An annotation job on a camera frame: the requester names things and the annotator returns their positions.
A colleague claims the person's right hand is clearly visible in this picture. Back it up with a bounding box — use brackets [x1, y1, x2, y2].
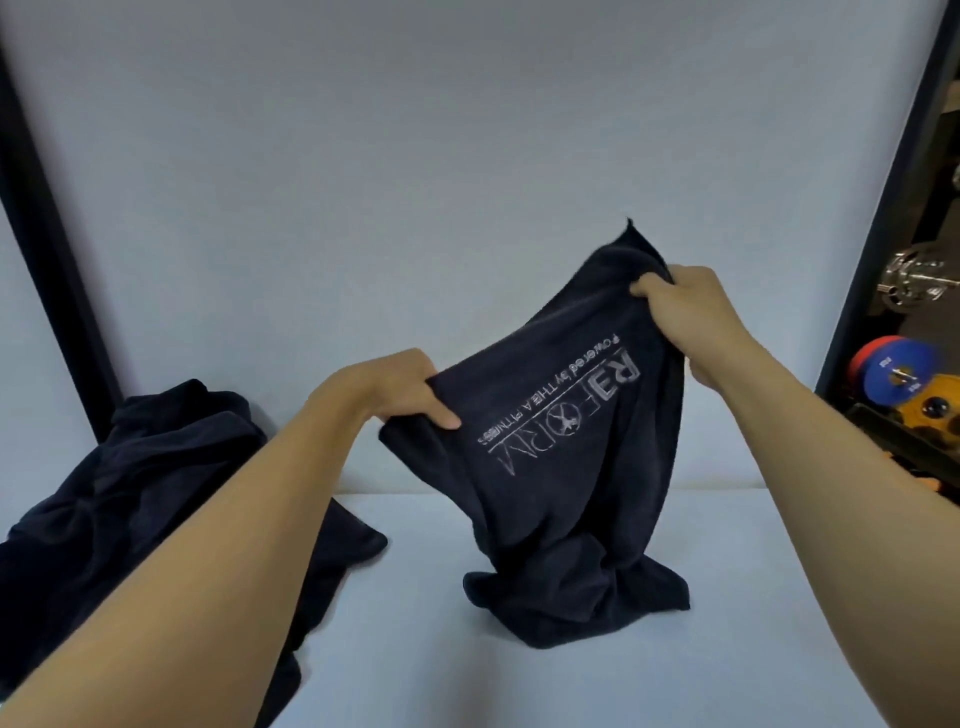
[628, 263, 759, 395]

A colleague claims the person's left hand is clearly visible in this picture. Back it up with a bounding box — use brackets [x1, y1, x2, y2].
[303, 348, 463, 436]

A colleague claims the dark navy printed towel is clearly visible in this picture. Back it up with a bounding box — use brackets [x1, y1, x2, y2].
[378, 217, 693, 651]

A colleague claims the heap of dark navy towels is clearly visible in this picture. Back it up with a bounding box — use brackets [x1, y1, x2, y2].
[0, 378, 390, 728]

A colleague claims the person's right forearm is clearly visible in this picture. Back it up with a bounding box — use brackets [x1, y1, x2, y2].
[719, 352, 960, 728]

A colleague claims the person's left forearm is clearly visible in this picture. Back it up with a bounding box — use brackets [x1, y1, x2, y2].
[0, 408, 380, 728]

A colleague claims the red weight plate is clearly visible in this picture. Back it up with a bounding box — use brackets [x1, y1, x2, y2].
[847, 335, 905, 388]

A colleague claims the chrome barbell sleeve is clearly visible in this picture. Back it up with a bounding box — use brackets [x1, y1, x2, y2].
[877, 243, 960, 313]

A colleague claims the black weight rack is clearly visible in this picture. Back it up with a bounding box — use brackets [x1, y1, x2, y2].
[843, 401, 960, 481]

